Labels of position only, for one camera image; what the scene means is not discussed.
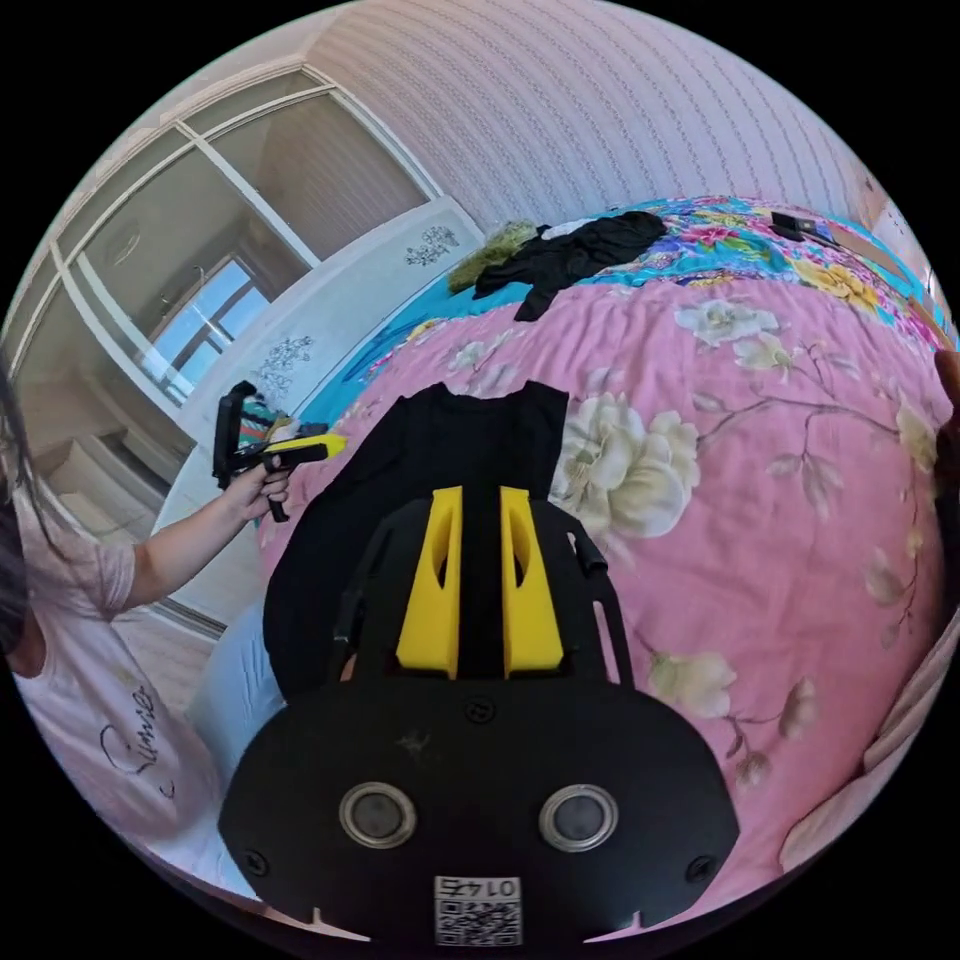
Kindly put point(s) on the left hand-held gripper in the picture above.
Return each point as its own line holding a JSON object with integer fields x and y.
{"x": 271, "y": 466}

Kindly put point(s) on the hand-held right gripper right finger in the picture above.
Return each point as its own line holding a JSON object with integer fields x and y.
{"x": 534, "y": 615}

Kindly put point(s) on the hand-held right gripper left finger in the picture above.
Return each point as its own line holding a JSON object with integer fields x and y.
{"x": 429, "y": 600}

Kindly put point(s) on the black short sleeve shirt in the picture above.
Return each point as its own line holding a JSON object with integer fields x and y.
{"x": 450, "y": 439}

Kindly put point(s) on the person's left forearm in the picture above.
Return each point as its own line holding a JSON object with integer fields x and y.
{"x": 187, "y": 544}

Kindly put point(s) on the person's left hand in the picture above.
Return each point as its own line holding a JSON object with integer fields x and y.
{"x": 253, "y": 491}

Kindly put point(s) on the bed with pink floral quilt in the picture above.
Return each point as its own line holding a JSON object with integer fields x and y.
{"x": 750, "y": 525}

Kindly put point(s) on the window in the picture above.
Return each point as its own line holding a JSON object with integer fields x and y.
{"x": 172, "y": 247}

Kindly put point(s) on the person's body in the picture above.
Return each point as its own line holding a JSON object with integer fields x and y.
{"x": 75, "y": 675}

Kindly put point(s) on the pile of clothes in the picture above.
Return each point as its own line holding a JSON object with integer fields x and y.
{"x": 577, "y": 251}

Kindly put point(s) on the small black box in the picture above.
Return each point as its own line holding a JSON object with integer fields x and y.
{"x": 792, "y": 223}

